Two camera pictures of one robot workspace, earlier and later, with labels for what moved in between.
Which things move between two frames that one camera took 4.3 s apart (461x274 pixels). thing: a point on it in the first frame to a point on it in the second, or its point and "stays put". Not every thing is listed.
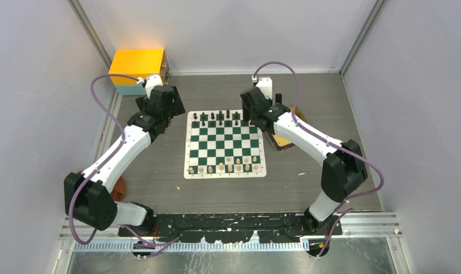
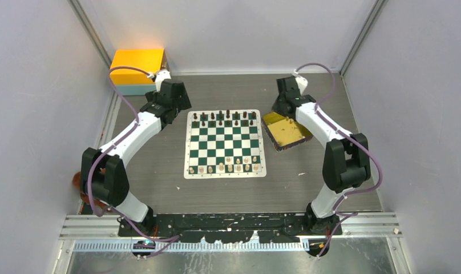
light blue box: (132, 89) stays put
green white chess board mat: (219, 144) stays put
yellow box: (139, 63) stays put
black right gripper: (247, 115) to (275, 106)
